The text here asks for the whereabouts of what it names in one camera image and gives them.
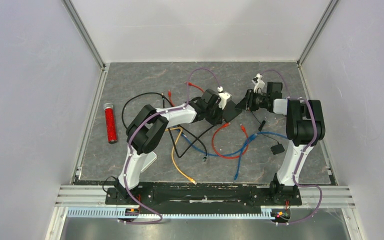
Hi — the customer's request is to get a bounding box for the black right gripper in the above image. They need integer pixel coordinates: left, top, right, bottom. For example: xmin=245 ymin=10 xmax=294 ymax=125
xmin=235 ymin=89 xmax=270 ymax=112

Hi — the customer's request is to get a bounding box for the black network switch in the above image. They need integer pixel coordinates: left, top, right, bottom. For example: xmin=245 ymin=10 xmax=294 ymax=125
xmin=222 ymin=100 xmax=243 ymax=123

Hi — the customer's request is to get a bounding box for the black ethernet cable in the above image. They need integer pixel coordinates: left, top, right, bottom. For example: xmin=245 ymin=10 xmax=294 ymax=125
xmin=121 ymin=92 xmax=219 ymax=163

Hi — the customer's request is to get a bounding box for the blue ethernet cable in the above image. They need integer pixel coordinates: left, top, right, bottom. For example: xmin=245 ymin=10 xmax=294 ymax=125
xmin=178 ymin=127 xmax=289 ymax=181

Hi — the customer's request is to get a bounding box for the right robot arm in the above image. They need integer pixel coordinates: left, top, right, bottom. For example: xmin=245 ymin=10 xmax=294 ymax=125
xmin=236 ymin=82 xmax=326 ymax=204

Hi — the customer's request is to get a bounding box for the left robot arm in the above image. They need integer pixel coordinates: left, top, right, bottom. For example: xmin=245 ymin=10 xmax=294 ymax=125
xmin=114 ymin=87 xmax=232 ymax=204

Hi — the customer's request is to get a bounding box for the clear plastic box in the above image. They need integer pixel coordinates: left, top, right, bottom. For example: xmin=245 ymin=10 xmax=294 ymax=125
xmin=141 ymin=151 xmax=158 ymax=173

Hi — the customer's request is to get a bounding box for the red glitter tube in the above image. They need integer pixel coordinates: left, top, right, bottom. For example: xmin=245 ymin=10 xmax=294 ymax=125
xmin=103 ymin=102 xmax=118 ymax=144

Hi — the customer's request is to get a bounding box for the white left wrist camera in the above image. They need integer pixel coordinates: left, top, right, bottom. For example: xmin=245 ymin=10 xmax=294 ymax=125
xmin=217 ymin=86 xmax=232 ymax=110

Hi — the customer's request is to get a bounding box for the black power adapter cable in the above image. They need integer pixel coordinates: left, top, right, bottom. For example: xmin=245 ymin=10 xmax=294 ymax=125
xmin=249 ymin=110 xmax=286 ymax=156

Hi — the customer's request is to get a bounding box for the yellow ethernet cable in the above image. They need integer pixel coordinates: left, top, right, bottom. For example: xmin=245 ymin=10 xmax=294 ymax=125
xmin=165 ymin=126 xmax=198 ymax=185

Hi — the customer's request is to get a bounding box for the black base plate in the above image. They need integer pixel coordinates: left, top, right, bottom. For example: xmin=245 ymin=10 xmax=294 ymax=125
xmin=105 ymin=182 xmax=303 ymax=215

